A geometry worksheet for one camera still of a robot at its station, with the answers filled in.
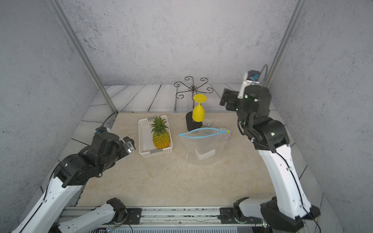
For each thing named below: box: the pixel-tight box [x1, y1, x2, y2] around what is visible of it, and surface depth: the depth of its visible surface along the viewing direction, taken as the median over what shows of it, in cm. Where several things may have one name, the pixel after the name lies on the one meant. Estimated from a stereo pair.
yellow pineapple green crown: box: [150, 115, 171, 150], surface depth 91 cm
